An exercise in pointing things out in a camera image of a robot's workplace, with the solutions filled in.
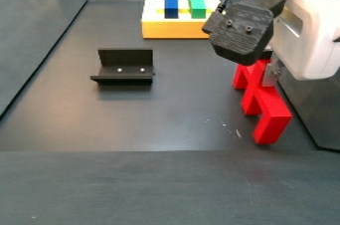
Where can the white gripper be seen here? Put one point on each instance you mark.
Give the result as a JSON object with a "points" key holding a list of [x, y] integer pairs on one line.
{"points": [[306, 41]]}

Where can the red cross-shaped block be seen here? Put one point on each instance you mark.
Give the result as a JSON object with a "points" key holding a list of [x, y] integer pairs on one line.
{"points": [[262, 101]]}

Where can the yellow base board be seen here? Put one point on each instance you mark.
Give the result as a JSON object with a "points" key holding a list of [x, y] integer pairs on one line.
{"points": [[180, 28]]}

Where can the green long block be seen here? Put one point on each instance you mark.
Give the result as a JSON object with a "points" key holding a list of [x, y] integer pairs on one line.
{"points": [[196, 9]]}

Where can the blue long block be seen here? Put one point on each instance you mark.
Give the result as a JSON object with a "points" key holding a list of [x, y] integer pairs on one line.
{"points": [[171, 9]]}

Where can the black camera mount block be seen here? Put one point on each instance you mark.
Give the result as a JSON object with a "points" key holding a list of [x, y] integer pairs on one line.
{"points": [[240, 29]]}

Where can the black angle bracket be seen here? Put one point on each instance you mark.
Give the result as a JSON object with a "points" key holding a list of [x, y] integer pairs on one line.
{"points": [[126, 66]]}

